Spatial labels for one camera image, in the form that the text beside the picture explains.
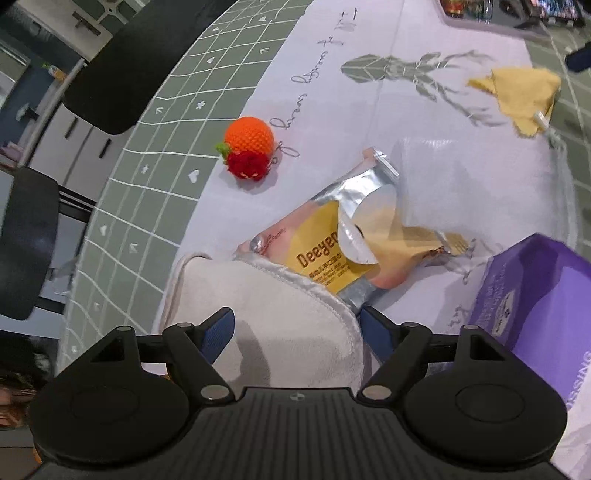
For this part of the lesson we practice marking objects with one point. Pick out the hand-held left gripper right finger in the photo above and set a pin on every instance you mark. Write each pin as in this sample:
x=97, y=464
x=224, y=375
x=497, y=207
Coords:
x=376, y=332

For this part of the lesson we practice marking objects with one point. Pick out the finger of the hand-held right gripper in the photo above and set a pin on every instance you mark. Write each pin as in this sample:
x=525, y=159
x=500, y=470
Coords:
x=579, y=60

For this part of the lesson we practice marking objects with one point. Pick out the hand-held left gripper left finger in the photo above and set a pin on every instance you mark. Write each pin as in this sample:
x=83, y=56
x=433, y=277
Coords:
x=217, y=334

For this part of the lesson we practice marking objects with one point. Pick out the yellow cloth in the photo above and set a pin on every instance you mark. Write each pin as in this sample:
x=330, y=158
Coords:
x=521, y=97

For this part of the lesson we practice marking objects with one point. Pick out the white round cloth pad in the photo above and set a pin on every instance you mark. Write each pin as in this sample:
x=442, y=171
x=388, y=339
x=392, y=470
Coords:
x=286, y=332

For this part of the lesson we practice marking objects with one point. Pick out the yellow and silver snack pouch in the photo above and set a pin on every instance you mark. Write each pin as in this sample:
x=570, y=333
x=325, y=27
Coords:
x=318, y=249

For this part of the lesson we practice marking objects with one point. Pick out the translucent white plastic bag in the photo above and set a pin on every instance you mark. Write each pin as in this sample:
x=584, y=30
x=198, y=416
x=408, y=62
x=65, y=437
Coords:
x=485, y=194

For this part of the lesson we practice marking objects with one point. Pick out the orange crochet fruit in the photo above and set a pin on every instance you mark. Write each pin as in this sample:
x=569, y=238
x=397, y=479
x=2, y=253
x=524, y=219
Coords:
x=249, y=138

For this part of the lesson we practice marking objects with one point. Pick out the smartphone on stand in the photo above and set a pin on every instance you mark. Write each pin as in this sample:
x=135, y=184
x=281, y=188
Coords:
x=554, y=7

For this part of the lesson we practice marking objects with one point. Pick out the green checked tablecloth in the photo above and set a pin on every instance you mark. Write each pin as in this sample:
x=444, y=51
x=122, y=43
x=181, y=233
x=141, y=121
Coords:
x=415, y=92

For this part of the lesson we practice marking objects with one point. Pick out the purple tissue pack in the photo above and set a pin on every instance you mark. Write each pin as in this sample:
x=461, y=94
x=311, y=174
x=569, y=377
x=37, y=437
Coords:
x=540, y=295

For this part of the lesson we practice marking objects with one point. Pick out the black chair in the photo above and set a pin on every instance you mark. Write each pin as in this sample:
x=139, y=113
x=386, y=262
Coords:
x=138, y=60
x=27, y=240

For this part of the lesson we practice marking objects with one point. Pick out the white drawer cabinet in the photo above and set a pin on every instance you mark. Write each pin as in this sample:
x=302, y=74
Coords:
x=78, y=147

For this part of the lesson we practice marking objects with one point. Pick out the orange bottle with green cap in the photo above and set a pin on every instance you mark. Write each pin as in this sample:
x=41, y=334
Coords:
x=51, y=69

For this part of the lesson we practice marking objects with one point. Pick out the glass panel door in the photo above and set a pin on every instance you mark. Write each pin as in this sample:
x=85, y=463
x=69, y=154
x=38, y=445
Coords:
x=85, y=24

